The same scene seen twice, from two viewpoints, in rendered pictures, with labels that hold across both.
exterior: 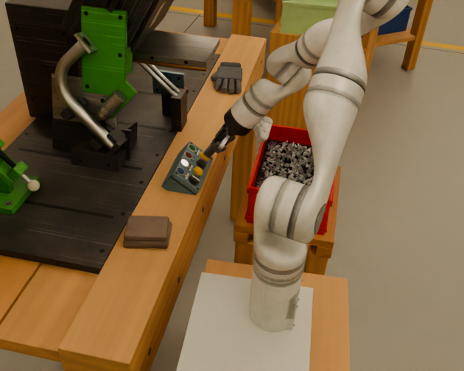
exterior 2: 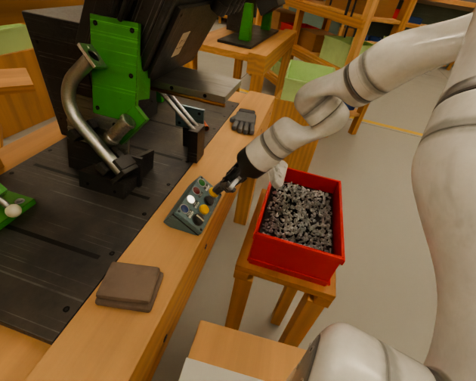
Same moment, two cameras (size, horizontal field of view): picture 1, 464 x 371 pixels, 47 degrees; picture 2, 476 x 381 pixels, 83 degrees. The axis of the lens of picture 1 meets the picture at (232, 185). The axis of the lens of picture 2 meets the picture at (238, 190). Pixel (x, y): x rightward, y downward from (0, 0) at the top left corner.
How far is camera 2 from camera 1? 0.71 m
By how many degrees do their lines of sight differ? 1
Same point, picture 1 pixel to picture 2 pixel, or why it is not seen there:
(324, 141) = not seen: outside the picture
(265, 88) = (289, 128)
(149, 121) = (169, 150)
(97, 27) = (107, 41)
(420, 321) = (364, 317)
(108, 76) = (119, 98)
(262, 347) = not seen: outside the picture
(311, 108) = (474, 175)
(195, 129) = (210, 162)
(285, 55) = (326, 85)
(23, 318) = not seen: outside the picture
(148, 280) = (110, 370)
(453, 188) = (382, 215)
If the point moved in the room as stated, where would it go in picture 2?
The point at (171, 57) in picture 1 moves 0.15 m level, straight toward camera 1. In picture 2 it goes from (191, 89) to (184, 114)
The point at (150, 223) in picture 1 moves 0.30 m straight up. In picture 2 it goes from (134, 276) to (103, 128)
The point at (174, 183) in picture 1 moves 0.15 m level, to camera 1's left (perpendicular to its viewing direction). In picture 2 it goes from (177, 221) to (112, 211)
